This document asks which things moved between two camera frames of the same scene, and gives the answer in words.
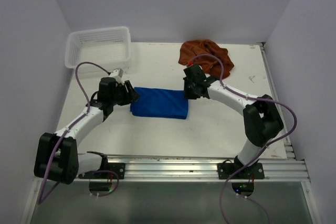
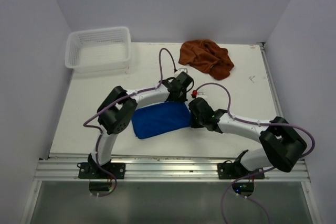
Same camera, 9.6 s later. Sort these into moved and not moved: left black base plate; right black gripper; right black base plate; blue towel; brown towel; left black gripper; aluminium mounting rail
Moved: right black gripper; left black gripper; blue towel
Not moved: brown towel; left black base plate; right black base plate; aluminium mounting rail
